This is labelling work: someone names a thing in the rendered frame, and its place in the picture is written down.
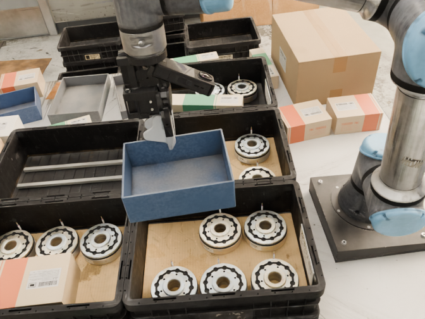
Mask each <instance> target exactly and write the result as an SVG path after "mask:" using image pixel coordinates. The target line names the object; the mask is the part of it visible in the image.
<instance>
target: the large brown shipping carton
mask: <svg viewBox="0 0 425 319"><path fill-rule="evenodd" d="M380 57H381V50H380V48H379V47H378V46H377V45H375V43H374V42H373V41H372V40H371V38H370V37H369V36H368V35H367V34H366V33H365V31H363V30H362V29H361V27H360V26H359V25H358V24H357V23H356V21H355V20H354V19H353V18H352V17H351V16H350V15H349V14H348V13H347V11H346V10H343V9H336V8H330V7H329V8H319V9H310V10H304V11H295V12H289V13H280V14H275V15H272V33H271V58H272V60H273V62H274V65H275V67H276V69H277V71H278V73H279V74H280V77H281V79H282V81H283V83H284V85H285V88H286V90H287V92H288V94H289V96H290V98H291V100H292V103H293V104H297V103H303V102H307V101H312V100H316V99H318V101H319V102H320V103H321V104H326V103H327V98H331V97H341V96H352V95H358V94H369V93H371V94H372V93H373V88H374V83H375V80H376V74H377V71H378V66H379V61H380Z"/></svg>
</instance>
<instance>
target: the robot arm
mask: <svg viewBox="0 0 425 319"><path fill-rule="evenodd" d="M294 1H301V2H305V3H311V4H316V5H321V6H327V7H330V8H336V9H343V10H347V11H353V12H356V13H360V15H361V17H362V19H363V20H367V21H372V22H376V23H378V24H380V25H382V26H384V27H385V28H386V29H387V30H388V31H389V33H390V35H391V38H392V39H393V41H394V53H393V59H392V63H391V70H390V78H391V81H392V82H393V83H394V84H395V85H396V86H397V88H396V92H395V98H394V102H393V107H392V111H391V117H390V123H389V127H388V133H375V134H371V135H368V136H367V137H366V138H365V139H364V140H363V141H362V144H361V145H360V147H359V153H358V156H357V159H356V162H355V165H354V169H353V172H352V175H351V177H350V178H349V179H348V181H346V182H345V183H344V184H343V185H342V187H341V189H340V191H339V194H338V202H339V205H340V207H341V209H342V210H343V211H344V212H345V213H346V214H347V215H348V216H350V217H351V218H353V219H354V220H357V221H359V222H362V223H370V224H372V226H373V229H374V230H375V231H377V232H378V233H380V234H382V235H387V236H394V237H396V236H404V235H409V234H413V233H415V232H417V231H419V230H421V229H422V228H423V227H424V226H425V209H424V199H425V176H424V172H425V0H294ZM233 3H234V0H113V5H114V10H115V14H116V19H117V22H118V27H119V31H120V37H121V42H122V45H123V50H122V51H118V57H117V58H116V61H117V65H118V66H120V69H121V74H122V77H123V82H124V85H123V99H124V102H125V107H126V112H127V115H128V119H135V118H138V119H139V120H140V119H146V118H149V119H148V120H146V121H145V123H144V124H145V127H146V129H148V130H146V131H145V132H144V139H146V140H147V141H156V142H165V143H167V144H168V147H169V150H172V149H173V148H174V146H175V144H176V139H175V135H176V134H175V123H174V116H173V107H172V92H171V84H170V82H171V83H173V84H176V85H179V86H181V87H184V88H186V89H190V90H191V91H195V92H197V93H199V94H203V95H205V96H208V97H209V96H210V95H211V93H212V91H213V89H214V87H215V84H214V77H213V76H212V75H210V74H208V73H206V72H202V71H199V70H196V69H195V68H192V67H189V66H187V65H184V64H181V63H179V62H177V61H174V60H172V59H169V58H167V50H166V45H167V43H166V35H165V30H164V22H163V16H170V15H194V14H207V15H211V14H214V13H220V12H227V11H229V10H231V9H232V7H233ZM126 89H129V90H126ZM127 104H128V105H127ZM129 112H130V113H129ZM151 115H153V117H152V118H150V116H151Z"/></svg>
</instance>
